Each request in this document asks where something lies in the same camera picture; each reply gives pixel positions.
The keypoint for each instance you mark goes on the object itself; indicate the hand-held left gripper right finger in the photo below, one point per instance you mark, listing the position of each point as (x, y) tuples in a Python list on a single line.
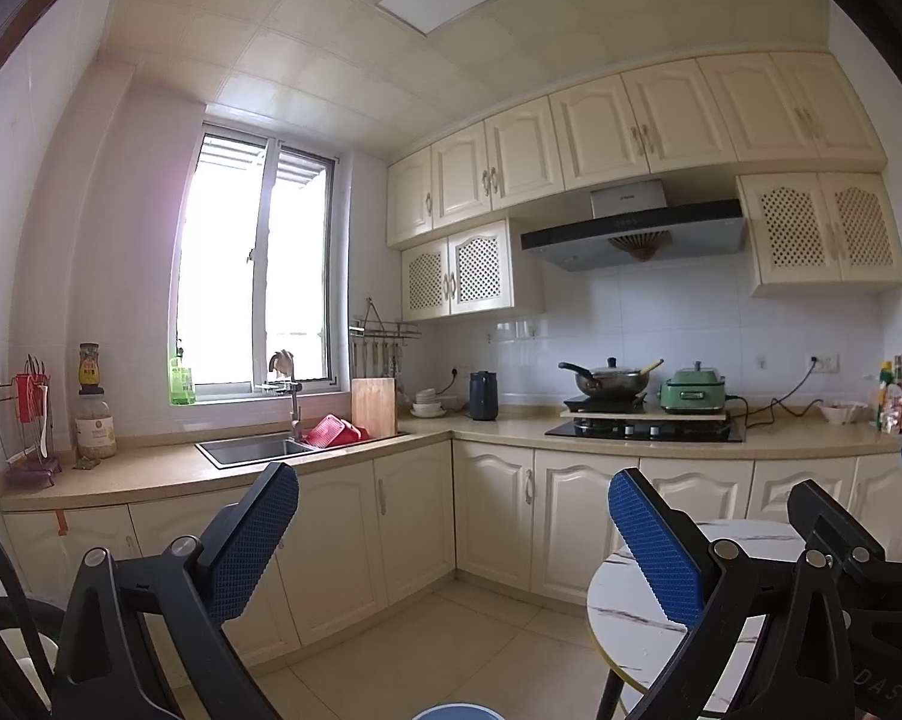
[(657, 555)]

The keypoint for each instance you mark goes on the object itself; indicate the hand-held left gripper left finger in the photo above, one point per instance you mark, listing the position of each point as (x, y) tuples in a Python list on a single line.
[(259, 532)]

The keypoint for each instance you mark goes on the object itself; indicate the blue plastic bucket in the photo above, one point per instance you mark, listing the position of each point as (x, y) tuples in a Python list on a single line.
[(458, 712)]

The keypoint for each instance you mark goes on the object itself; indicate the round white marble table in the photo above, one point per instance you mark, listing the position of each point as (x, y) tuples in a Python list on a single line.
[(631, 600)]

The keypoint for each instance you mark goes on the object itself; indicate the stainless steel sink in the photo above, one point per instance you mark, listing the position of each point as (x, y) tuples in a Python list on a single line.
[(241, 450)]

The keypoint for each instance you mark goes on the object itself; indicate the shallow white bowl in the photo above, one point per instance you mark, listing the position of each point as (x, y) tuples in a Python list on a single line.
[(842, 414)]

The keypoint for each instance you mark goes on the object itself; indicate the red drain basket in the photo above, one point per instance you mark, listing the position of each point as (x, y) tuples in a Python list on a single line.
[(331, 431)]

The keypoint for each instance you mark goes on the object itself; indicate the black gas hob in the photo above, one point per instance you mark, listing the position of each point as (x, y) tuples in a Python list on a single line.
[(646, 431)]

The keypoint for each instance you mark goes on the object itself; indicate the metal kitchen faucet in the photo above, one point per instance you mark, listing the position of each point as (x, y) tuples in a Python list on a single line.
[(295, 405)]

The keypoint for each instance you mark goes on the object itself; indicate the wooden stove board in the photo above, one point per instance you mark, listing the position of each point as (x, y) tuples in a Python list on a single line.
[(646, 414)]

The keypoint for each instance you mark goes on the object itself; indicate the black portable burner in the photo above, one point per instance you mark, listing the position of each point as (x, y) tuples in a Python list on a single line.
[(604, 403)]

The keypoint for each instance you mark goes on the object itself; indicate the green electric cooking pot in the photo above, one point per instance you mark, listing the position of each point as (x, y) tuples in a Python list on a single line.
[(691, 394)]

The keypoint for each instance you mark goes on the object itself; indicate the green dish soap bottle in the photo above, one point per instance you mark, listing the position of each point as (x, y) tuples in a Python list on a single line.
[(182, 386)]

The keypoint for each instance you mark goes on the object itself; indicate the cream base cabinets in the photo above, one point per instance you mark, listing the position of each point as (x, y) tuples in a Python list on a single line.
[(496, 510)]

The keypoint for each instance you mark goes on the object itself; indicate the wooden cutting board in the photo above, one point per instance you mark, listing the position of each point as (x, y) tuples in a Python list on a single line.
[(374, 406)]

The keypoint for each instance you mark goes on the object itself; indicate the black wok with lid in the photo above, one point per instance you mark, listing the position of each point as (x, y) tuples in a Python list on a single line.
[(608, 382)]

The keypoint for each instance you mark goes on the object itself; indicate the clear glass jar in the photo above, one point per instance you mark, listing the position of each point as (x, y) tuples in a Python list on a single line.
[(96, 431)]

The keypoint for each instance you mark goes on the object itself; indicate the orange tape strip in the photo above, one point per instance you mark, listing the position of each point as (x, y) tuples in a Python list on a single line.
[(60, 523)]

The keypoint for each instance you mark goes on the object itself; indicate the stacked white bowls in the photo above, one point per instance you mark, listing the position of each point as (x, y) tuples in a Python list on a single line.
[(428, 405)]

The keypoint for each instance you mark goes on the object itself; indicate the yellow label sauce bottle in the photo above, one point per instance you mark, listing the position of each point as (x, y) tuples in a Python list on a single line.
[(89, 373)]

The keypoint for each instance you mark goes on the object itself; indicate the dark blue kettle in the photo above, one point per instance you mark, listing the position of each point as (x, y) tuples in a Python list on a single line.
[(484, 397)]

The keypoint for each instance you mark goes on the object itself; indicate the hanging utensil rack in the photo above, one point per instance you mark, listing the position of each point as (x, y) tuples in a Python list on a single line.
[(383, 330)]

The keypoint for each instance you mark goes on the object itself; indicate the sliding kitchen window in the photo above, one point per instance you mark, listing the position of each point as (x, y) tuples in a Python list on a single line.
[(226, 277)]

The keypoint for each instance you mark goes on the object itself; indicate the wide lattice door cabinet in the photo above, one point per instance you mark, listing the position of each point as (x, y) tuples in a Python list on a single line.
[(792, 229)]

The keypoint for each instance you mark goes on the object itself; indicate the red utensil stand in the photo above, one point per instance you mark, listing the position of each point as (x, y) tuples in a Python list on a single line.
[(27, 394)]

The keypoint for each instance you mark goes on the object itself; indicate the black range hood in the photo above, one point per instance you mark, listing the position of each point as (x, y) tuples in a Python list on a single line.
[(571, 247)]

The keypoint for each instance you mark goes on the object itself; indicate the small lattice door cabinet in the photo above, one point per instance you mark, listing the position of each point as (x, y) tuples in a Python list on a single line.
[(477, 274)]

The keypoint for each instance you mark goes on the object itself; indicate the double white wall socket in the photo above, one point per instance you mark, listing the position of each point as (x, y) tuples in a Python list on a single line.
[(824, 364)]

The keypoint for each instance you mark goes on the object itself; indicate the cream upper wall cabinets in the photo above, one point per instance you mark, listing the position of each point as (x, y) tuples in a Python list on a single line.
[(608, 127)]

